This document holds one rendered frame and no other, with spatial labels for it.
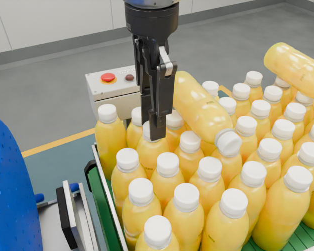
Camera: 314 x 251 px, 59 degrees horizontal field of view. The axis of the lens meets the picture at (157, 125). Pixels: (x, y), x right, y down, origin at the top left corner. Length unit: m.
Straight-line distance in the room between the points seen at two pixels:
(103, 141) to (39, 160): 1.54
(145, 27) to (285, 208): 0.38
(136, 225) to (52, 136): 1.87
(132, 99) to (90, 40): 2.85
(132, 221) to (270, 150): 0.27
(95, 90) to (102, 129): 0.12
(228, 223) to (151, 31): 0.31
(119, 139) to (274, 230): 0.36
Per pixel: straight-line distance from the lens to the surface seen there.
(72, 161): 2.06
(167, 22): 0.39
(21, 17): 3.31
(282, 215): 0.56
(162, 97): 0.42
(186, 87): 0.55
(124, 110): 0.72
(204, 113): 0.49
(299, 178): 0.52
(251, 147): 0.61
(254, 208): 0.53
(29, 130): 2.43
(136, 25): 0.39
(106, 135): 0.61
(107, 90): 0.68
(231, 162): 0.55
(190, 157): 0.54
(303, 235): 0.72
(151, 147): 0.53
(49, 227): 0.66
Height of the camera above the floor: 1.47
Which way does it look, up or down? 41 degrees down
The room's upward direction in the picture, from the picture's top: straight up
